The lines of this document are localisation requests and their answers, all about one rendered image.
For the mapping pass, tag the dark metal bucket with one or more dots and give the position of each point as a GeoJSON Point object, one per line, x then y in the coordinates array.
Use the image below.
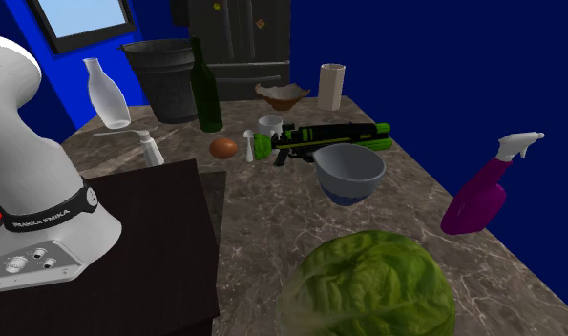
{"type": "Point", "coordinates": [165, 79]}

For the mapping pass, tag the white mug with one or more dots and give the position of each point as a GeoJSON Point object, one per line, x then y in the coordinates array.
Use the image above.
{"type": "Point", "coordinates": [269, 125]}

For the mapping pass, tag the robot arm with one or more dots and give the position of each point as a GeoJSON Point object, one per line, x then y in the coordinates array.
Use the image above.
{"type": "Point", "coordinates": [23, 163]}

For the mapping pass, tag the brown egg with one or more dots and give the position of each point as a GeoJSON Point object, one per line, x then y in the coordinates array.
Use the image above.
{"type": "Point", "coordinates": [223, 148]}

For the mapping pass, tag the black and green toy blaster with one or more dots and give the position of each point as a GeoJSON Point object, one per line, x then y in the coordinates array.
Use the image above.
{"type": "Point", "coordinates": [330, 135]}

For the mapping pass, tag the dark refrigerator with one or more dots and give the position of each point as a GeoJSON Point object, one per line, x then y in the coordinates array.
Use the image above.
{"type": "Point", "coordinates": [241, 42]}

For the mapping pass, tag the brown jagged-rim bowl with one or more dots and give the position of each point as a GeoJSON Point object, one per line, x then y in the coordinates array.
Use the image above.
{"type": "Point", "coordinates": [281, 96]}

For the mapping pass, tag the beige cup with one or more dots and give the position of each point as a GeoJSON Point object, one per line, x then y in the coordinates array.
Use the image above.
{"type": "Point", "coordinates": [331, 86]}

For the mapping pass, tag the white vase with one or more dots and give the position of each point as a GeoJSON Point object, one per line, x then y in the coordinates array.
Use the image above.
{"type": "Point", "coordinates": [105, 95]}

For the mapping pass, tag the dark green wine bottle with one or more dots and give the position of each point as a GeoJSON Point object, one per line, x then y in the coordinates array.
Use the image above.
{"type": "Point", "coordinates": [206, 93]}

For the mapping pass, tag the magenta spray bottle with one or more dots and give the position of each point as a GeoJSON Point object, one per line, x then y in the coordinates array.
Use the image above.
{"type": "Point", "coordinates": [479, 197]}

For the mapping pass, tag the dark robot stand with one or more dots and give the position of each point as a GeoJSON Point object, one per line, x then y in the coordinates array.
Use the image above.
{"type": "Point", "coordinates": [148, 242]}

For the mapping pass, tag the grey and blue bowl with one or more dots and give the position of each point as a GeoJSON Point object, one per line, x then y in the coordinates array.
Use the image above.
{"type": "Point", "coordinates": [348, 170]}

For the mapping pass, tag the green lettuce head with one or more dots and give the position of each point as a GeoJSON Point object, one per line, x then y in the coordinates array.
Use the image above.
{"type": "Point", "coordinates": [367, 288]}

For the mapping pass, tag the window with dark frame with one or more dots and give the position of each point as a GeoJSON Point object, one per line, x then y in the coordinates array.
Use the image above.
{"type": "Point", "coordinates": [81, 18]}

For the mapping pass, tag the white soap dispenser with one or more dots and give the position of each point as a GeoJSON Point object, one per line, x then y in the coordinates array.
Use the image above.
{"type": "Point", "coordinates": [149, 149]}

